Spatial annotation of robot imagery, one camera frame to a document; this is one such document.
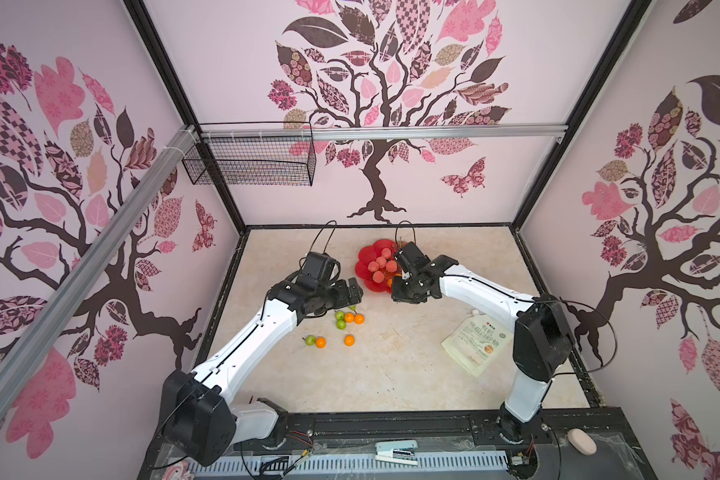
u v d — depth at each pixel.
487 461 0.70
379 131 0.93
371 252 1.09
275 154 0.95
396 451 0.70
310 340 0.88
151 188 0.69
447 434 0.75
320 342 0.88
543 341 0.47
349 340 0.89
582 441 0.71
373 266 1.03
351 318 0.92
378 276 1.01
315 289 0.60
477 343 0.88
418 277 0.63
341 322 0.92
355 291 0.71
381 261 1.02
